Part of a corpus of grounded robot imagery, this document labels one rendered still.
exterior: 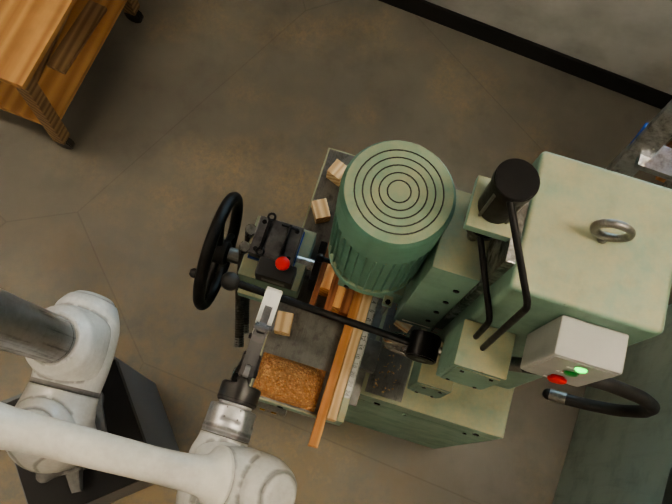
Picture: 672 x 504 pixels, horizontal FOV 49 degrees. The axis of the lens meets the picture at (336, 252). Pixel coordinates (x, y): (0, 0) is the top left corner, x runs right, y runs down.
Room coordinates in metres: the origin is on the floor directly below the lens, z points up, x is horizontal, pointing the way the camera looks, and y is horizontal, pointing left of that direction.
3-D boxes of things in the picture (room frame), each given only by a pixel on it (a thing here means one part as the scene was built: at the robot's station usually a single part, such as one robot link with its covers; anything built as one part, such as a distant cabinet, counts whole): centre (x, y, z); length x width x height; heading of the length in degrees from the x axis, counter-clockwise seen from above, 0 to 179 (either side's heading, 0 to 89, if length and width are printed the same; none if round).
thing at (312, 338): (0.43, 0.04, 0.87); 0.61 x 0.30 x 0.06; 176
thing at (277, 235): (0.43, 0.12, 0.99); 0.13 x 0.11 x 0.06; 176
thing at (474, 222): (0.41, -0.21, 1.53); 0.08 x 0.08 x 0.17; 86
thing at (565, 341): (0.26, -0.38, 1.40); 0.10 x 0.06 x 0.16; 86
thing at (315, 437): (0.39, -0.07, 0.92); 0.67 x 0.02 x 0.04; 176
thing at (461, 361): (0.25, -0.27, 1.22); 0.09 x 0.08 x 0.15; 86
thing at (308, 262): (0.43, 0.06, 0.95); 0.09 x 0.07 x 0.09; 176
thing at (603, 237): (0.40, -0.36, 1.55); 0.06 x 0.02 x 0.07; 86
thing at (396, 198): (0.42, -0.07, 1.32); 0.18 x 0.18 x 0.31
